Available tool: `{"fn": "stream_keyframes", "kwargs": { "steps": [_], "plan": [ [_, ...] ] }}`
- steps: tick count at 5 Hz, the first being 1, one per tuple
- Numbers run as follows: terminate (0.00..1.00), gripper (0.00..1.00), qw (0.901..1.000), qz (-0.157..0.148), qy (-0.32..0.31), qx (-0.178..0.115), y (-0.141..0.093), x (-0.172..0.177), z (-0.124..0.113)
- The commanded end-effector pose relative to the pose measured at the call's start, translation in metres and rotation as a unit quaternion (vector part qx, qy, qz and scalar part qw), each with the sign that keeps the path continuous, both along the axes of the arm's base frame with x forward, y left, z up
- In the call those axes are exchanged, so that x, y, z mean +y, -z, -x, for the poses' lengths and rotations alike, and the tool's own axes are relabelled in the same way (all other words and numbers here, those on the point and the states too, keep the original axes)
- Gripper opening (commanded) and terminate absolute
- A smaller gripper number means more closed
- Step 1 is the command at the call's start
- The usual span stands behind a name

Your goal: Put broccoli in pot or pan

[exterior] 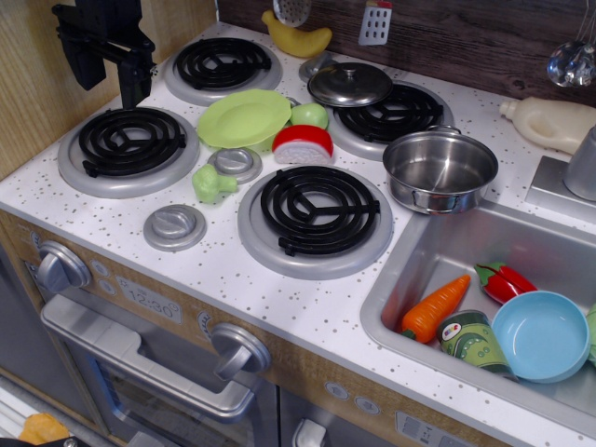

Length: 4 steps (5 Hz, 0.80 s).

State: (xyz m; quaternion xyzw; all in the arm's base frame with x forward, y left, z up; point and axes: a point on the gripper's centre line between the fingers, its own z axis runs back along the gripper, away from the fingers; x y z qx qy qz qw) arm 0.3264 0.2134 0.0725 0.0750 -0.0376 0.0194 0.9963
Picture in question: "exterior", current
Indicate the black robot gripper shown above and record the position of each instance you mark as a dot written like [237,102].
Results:
[94,32]

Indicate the green toy broccoli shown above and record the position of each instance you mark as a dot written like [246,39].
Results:
[208,183]

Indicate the steel pot lid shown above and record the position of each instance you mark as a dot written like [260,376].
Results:
[349,84]

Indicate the steel pot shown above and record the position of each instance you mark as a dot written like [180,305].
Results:
[439,171]

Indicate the front left black burner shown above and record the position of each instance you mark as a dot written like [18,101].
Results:
[128,153]

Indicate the black burner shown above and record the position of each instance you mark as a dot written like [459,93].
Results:
[210,69]
[314,222]
[367,131]
[128,153]

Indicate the back left black burner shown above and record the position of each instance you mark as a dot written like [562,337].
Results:
[210,69]

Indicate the green plastic plate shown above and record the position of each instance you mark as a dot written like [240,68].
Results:
[250,118]

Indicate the grey stove top knob middle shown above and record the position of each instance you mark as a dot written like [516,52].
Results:
[243,164]

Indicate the grey stove knob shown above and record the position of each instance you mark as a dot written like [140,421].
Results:
[312,66]
[243,164]
[174,228]

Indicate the grey stove top knob front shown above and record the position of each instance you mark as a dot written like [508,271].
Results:
[174,228]

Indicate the yellow toy banana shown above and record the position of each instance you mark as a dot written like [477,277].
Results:
[295,42]

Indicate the hanging silver skimmer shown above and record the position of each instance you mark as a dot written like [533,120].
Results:
[293,13]

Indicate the grey stove top knob back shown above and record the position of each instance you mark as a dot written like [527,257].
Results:
[312,66]

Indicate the green toy apple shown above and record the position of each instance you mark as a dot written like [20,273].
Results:
[312,114]

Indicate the red white toy cheese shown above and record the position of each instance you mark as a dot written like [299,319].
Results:
[303,144]

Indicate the left oven dial knob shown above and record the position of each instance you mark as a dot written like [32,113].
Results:
[61,268]

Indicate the oven dial knob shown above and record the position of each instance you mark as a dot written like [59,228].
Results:
[61,268]
[238,350]

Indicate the front right black burner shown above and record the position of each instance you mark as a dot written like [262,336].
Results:
[314,222]

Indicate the back right black burner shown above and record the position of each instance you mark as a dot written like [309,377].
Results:
[367,131]

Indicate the right oven dial knob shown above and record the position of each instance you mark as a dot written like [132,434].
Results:
[238,350]

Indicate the silver sink basin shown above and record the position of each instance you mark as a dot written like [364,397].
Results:
[432,251]

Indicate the orange object bottom left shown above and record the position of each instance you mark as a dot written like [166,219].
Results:
[41,428]

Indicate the orange toy carrot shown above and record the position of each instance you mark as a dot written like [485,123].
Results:
[421,322]

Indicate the red toy pepper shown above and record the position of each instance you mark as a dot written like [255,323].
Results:
[501,282]

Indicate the green toy can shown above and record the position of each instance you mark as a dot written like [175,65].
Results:
[467,335]

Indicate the white toy bottle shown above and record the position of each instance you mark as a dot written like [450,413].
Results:
[554,125]

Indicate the hanging silver ladle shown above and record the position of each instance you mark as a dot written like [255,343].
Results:
[572,64]

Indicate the silver faucet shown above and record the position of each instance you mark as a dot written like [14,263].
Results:
[567,187]

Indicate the blue plastic bowl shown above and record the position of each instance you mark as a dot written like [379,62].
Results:
[544,336]

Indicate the green toy cabbage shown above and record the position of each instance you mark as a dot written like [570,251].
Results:
[591,320]

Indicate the silver oven door handle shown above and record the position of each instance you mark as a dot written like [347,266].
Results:
[119,346]

